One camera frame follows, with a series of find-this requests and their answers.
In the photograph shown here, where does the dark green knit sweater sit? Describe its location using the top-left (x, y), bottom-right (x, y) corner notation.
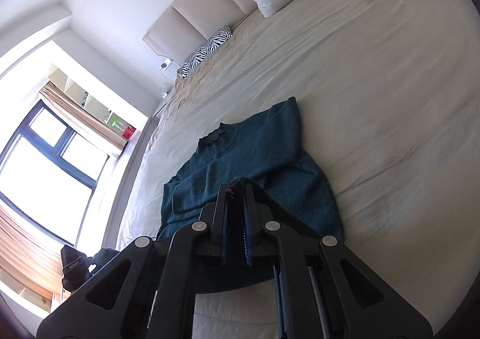
top-left (157, 98), bottom-right (345, 241)

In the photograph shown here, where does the red storage box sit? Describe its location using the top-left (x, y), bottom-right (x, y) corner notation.
top-left (122, 125), bottom-right (136, 141)

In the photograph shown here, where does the beige curtain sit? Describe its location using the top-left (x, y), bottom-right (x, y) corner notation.
top-left (39, 81), bottom-right (128, 157)

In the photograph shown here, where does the zebra print pillow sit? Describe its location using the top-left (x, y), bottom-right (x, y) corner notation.
top-left (181, 25), bottom-right (233, 78)

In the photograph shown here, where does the beige padded headboard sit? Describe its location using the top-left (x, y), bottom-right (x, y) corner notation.
top-left (143, 0), bottom-right (257, 64)

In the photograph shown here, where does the beige bed sheet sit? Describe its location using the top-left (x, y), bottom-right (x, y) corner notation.
top-left (116, 0), bottom-right (479, 332)

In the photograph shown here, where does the white wall shelf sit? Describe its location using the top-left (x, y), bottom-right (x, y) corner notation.
top-left (49, 66), bottom-right (135, 136)

